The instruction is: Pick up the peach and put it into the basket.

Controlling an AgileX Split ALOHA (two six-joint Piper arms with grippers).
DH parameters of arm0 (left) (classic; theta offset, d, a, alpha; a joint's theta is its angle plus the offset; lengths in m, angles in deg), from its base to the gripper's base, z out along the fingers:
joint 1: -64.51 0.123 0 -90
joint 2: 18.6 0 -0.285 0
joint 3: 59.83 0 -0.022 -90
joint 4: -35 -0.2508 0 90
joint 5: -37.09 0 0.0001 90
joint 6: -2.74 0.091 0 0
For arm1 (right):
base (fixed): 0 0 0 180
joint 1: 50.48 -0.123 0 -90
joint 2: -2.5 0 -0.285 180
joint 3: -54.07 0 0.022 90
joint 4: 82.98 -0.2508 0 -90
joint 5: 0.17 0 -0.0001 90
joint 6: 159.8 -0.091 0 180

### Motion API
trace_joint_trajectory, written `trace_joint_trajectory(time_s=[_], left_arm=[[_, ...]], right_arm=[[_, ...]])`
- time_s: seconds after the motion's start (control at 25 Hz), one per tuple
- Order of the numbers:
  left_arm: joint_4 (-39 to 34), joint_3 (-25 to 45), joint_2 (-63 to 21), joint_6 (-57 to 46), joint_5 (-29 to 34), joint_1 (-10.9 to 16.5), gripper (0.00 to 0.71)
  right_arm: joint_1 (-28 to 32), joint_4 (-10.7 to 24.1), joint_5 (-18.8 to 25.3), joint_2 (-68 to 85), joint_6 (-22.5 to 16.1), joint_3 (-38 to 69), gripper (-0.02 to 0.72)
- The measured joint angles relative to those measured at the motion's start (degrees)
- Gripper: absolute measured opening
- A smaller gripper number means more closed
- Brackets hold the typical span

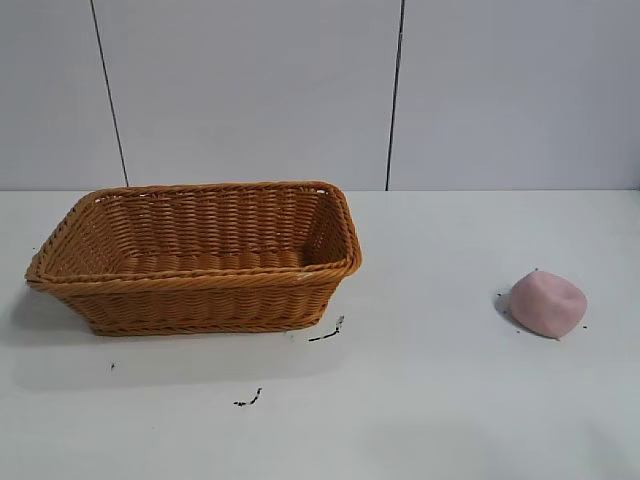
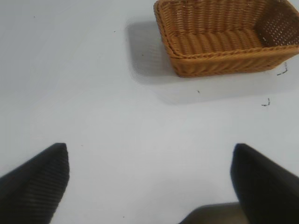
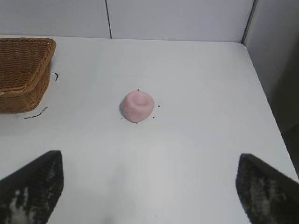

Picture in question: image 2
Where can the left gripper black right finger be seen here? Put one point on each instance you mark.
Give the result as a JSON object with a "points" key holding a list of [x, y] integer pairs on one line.
{"points": [[264, 186]]}

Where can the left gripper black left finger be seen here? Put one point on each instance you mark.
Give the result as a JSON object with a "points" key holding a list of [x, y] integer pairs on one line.
{"points": [[32, 186]]}

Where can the brown woven wicker basket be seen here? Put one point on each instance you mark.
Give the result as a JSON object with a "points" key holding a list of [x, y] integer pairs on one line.
{"points": [[222, 63]]}

